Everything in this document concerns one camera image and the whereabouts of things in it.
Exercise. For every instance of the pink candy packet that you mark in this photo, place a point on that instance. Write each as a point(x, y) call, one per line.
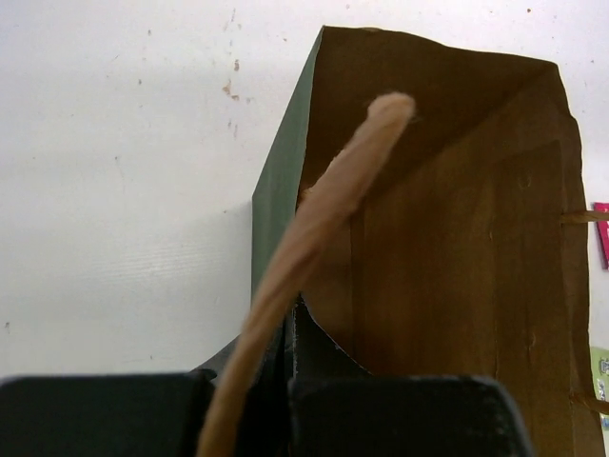
point(602, 228)

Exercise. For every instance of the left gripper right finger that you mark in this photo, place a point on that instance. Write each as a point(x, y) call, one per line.
point(338, 408)

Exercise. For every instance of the green candy packet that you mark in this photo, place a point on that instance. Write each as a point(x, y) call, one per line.
point(599, 367)

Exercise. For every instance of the green paper bag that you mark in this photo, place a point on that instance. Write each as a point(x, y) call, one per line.
point(427, 204)

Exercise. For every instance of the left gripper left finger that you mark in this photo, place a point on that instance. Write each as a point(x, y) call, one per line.
point(152, 414)

